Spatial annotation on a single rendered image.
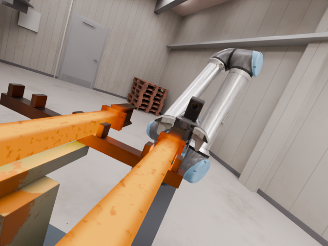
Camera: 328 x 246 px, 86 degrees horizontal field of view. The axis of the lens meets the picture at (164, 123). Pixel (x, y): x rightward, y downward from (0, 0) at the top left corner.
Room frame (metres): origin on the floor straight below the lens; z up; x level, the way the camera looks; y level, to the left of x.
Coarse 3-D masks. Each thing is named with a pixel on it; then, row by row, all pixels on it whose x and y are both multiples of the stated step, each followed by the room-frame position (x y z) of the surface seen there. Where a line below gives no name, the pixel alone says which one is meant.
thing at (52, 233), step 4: (48, 228) 0.30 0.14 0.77; (52, 228) 0.30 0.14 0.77; (56, 228) 0.30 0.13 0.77; (48, 232) 0.29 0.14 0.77; (52, 232) 0.29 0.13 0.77; (56, 232) 0.29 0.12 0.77; (60, 232) 0.30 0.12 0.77; (64, 232) 0.30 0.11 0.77; (48, 236) 0.28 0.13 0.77; (52, 236) 0.28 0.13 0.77; (56, 236) 0.29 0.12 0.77; (60, 236) 0.29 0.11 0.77; (44, 240) 0.27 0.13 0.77; (48, 240) 0.27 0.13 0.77; (52, 240) 0.28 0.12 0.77; (56, 240) 0.28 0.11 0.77; (44, 244) 0.26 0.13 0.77; (48, 244) 0.27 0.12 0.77; (52, 244) 0.27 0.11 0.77
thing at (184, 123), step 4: (176, 116) 0.56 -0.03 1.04; (180, 120) 0.54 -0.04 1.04; (184, 120) 0.55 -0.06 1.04; (188, 120) 0.58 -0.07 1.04; (176, 124) 0.54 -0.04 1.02; (180, 124) 0.53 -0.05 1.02; (184, 124) 0.54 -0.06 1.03; (188, 124) 0.53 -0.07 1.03; (192, 124) 0.53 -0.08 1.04; (196, 124) 0.55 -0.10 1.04; (180, 128) 0.54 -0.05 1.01; (184, 128) 0.53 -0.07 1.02; (188, 128) 0.53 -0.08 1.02; (192, 128) 0.54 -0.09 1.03; (188, 132) 0.53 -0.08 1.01; (192, 132) 0.57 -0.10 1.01; (184, 136) 0.54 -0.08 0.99; (188, 136) 0.57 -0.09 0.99; (184, 140) 0.53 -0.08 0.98
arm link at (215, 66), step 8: (232, 48) 1.02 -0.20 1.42; (216, 56) 1.01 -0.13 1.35; (224, 56) 1.00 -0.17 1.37; (208, 64) 1.02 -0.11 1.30; (216, 64) 1.00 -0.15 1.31; (224, 64) 1.00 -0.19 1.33; (208, 72) 0.97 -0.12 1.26; (216, 72) 0.99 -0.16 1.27; (224, 72) 1.03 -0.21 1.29; (200, 80) 0.95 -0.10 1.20; (208, 80) 0.96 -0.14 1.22; (192, 88) 0.93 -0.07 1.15; (200, 88) 0.93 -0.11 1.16; (184, 96) 0.90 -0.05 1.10; (200, 96) 0.95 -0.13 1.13; (176, 104) 0.88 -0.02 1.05; (184, 104) 0.88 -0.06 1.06; (168, 112) 0.86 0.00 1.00; (176, 112) 0.86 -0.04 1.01; (152, 128) 0.82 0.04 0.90; (152, 136) 0.81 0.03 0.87
